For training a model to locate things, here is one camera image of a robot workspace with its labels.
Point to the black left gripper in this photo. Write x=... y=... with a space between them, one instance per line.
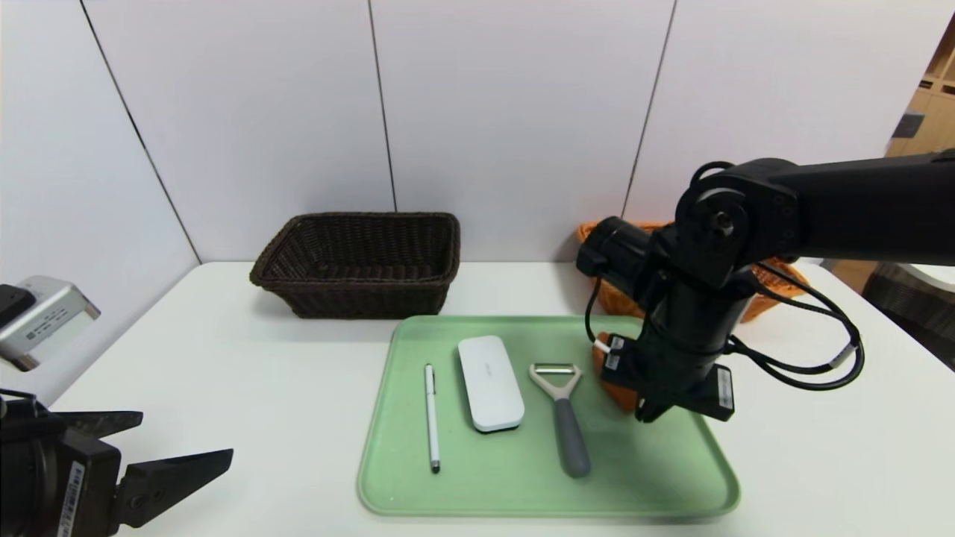
x=80 y=477

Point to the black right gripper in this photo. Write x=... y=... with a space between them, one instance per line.
x=671 y=377

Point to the orange toy waffle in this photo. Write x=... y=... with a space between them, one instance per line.
x=618 y=391

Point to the white stylus pen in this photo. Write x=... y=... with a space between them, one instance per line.
x=432 y=418

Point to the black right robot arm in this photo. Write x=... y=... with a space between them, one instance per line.
x=858 y=201

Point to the orange wicker basket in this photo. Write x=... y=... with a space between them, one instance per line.
x=615 y=302

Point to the dark brown wicker basket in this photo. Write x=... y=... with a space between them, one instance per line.
x=358 y=291

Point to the light green plastic tray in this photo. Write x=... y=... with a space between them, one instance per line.
x=649 y=462

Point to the white rectangular case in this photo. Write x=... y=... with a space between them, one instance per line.
x=490 y=384

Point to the white side table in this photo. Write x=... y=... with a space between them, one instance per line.
x=941 y=277

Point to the dark grey small box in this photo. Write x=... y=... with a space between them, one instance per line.
x=908 y=124

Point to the wooden shelf unit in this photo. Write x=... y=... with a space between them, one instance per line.
x=936 y=97

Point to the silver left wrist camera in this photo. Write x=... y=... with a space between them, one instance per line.
x=48 y=321

